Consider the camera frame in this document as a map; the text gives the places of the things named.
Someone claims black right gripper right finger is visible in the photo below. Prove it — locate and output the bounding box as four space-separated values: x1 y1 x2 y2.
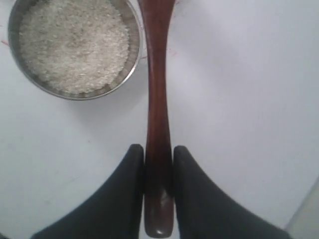
173 146 291 239

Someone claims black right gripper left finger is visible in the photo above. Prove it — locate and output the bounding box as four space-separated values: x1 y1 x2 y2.
33 144 144 239

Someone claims brown wooden spoon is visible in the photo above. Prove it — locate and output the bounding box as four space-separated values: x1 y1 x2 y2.
139 0 175 239

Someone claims steel bowl of rice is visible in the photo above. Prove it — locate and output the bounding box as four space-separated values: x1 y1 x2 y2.
7 0 143 101

